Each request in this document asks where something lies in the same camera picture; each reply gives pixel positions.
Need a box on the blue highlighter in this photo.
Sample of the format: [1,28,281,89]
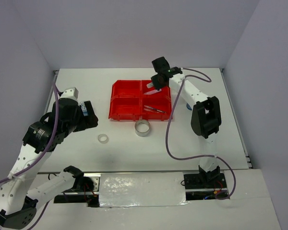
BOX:
[146,82,154,88]

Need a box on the pink highlighter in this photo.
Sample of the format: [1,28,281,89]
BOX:
[144,89,162,95]

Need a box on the small clear tape roll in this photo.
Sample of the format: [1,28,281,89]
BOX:
[97,134,109,144]

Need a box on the blue pen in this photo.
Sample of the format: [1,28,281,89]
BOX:
[144,108,166,114]

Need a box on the large grey tape roll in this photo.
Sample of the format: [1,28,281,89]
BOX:
[134,120,151,137]

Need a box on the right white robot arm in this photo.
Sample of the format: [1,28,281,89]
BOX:
[148,57,221,187]

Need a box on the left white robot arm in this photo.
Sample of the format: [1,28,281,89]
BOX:
[0,98,98,230]

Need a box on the red four-compartment bin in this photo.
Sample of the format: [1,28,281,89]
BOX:
[108,80,172,121]

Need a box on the silver foil cover plate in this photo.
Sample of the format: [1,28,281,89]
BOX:
[99,172,188,207]

